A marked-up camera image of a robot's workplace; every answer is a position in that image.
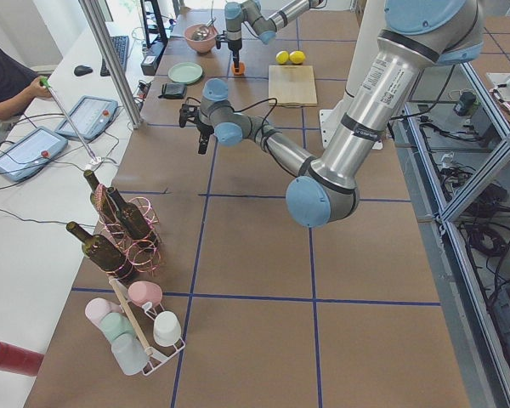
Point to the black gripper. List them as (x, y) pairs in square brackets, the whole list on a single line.
[(204, 131)]

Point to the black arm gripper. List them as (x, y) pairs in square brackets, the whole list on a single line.
[(235, 46)]

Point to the orange fruit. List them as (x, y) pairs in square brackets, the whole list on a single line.
[(238, 69)]

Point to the metal scoop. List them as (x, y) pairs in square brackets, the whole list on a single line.
[(203, 32)]

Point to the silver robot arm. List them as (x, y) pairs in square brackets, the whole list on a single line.
[(265, 29), (415, 35)]

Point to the light green plate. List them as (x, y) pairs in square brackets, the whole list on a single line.
[(185, 73)]

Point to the person's hand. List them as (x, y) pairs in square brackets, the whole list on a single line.
[(38, 89)]

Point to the pink bowl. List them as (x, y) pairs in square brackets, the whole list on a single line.
[(201, 43)]

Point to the folded grey cloth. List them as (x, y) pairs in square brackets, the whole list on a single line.
[(173, 91)]

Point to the lower yellow lemon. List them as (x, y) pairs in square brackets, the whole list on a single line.
[(282, 57)]

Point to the yellow lemon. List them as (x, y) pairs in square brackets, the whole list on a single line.
[(282, 57), (297, 57)]

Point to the upper yellow lemon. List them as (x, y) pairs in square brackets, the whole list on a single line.
[(297, 57)]

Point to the bamboo cutting board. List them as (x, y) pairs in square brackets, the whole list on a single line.
[(292, 85)]

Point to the far teach pendant tablet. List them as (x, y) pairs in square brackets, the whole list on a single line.
[(92, 115)]

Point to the teach pendant tablet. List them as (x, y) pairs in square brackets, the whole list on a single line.
[(23, 159), (92, 115)]

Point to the dark wine bottle upper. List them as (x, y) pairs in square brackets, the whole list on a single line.
[(131, 218)]

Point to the dark wine bottle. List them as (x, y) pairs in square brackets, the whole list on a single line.
[(101, 251), (99, 198), (131, 218)]

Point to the black computer mouse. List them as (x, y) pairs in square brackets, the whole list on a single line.
[(82, 70)]

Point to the dark wine bottle lower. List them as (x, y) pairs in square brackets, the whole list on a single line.
[(101, 251)]

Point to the metal reaching stick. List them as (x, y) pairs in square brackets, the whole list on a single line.
[(94, 161)]

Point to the near teach pendant tablet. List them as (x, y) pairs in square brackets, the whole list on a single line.
[(23, 159)]

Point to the pink cup on rack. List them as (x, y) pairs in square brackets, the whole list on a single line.
[(143, 291)]

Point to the white cup on rack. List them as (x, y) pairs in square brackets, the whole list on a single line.
[(166, 329)]

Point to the pale pink cup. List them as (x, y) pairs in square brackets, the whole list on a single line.
[(98, 308)]

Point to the pale green cup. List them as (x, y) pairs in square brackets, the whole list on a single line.
[(114, 325)]

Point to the light grey cup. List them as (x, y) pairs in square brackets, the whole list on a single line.
[(129, 353)]

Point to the red cylinder bottle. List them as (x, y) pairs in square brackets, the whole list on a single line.
[(19, 360)]

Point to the copper wire bottle rack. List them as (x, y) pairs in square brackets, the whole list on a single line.
[(144, 259)]

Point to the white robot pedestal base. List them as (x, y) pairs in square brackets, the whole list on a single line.
[(370, 16)]

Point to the aluminium frame post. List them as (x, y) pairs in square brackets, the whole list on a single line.
[(97, 24)]

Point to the wooden rack handle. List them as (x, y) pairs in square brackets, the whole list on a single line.
[(120, 291)]

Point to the white wire cup rack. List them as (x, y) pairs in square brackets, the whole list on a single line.
[(161, 355)]

